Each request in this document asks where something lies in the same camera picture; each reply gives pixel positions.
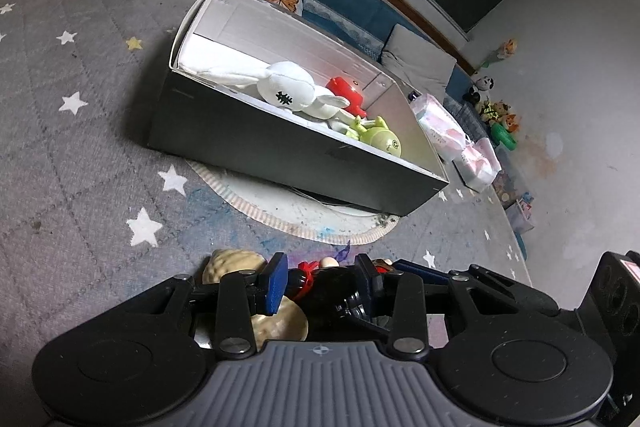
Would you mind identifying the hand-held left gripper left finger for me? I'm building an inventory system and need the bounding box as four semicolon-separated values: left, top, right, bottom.
120;252;291;357

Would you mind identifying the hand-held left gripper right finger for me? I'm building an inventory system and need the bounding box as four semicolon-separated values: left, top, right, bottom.
353;252;507;357

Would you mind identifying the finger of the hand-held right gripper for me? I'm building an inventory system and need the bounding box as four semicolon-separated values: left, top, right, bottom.
392;258;558;310

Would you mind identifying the black-haired doll figure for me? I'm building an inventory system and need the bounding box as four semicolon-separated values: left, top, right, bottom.
292;256;396;343

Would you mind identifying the beige peanut toy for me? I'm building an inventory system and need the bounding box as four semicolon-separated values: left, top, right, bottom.
202;248;308;343

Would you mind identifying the green round toy figure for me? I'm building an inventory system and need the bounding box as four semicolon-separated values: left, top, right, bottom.
345;116;403;158

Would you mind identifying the grey cardboard box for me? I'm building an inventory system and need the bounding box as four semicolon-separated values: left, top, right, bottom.
146;0;451;218

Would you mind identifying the red round toy figure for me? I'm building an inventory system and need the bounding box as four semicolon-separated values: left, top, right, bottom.
326;76;368;118

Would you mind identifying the white plush toy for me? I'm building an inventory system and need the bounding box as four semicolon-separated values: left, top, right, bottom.
180;60;351;133

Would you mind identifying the white paper plate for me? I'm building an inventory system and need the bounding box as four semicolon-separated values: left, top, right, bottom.
186;157;401;248

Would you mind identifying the colourful toy box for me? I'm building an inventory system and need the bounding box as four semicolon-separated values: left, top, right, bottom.
504;191;537;234

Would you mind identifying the small pink white tissue packet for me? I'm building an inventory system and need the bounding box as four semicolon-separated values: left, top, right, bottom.
452;137;502;193

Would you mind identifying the large pink white tissue packet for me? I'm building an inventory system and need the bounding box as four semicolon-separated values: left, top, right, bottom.
409;93;471;163

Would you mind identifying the green plastic toy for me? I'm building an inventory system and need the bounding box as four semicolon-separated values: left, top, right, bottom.
490;123;521;153

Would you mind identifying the bear plush toy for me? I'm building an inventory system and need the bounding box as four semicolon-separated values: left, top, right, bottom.
477;100;516;125

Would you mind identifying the panda plush toy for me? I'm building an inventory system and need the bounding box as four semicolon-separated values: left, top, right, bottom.
462;74;496;105

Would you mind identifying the grey cushion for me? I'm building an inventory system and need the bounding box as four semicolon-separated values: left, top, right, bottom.
381;24;458;93

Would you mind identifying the grey star tablecloth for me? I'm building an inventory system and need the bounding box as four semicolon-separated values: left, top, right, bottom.
0;0;533;427

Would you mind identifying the blue sofa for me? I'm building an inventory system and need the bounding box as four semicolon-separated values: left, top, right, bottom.
140;0;501;148

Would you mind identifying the flower wall decoration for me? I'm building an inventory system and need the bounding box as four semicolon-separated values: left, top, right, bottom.
482;38;518;68

